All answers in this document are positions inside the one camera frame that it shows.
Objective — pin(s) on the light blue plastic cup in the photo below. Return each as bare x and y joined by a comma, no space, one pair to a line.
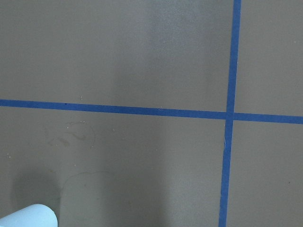
37,215

